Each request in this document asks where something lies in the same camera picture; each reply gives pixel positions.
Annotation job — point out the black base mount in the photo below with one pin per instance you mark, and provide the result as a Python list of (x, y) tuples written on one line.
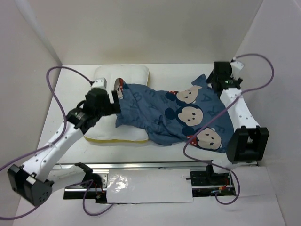
[(93, 186), (206, 183)]

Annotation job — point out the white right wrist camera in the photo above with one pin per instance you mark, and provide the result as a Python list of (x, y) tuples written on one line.
[(236, 65)]

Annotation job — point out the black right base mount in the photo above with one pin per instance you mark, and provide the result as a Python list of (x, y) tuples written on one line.
[(206, 183)]

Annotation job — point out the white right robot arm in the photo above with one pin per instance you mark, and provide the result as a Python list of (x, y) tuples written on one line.
[(249, 140)]

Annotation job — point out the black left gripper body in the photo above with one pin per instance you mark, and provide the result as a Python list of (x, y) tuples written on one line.
[(109, 108)]

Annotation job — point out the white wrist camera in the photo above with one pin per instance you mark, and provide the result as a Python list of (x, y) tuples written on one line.
[(236, 65), (100, 83)]

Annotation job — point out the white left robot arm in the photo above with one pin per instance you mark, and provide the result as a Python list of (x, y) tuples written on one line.
[(32, 181)]

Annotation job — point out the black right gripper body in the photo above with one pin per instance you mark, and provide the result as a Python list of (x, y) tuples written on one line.
[(210, 78)]

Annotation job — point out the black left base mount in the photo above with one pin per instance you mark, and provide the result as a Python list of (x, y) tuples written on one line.
[(93, 186)]

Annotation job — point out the white pillow with yellow edge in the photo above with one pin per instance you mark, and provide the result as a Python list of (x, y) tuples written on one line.
[(105, 131)]

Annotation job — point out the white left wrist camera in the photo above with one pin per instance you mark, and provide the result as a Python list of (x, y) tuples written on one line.
[(100, 83)]

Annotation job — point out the blue cartoon print pillowcase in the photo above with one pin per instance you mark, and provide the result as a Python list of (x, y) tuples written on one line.
[(170, 117)]

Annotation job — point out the white cover sheet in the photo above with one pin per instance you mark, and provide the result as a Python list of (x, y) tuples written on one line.
[(149, 186)]

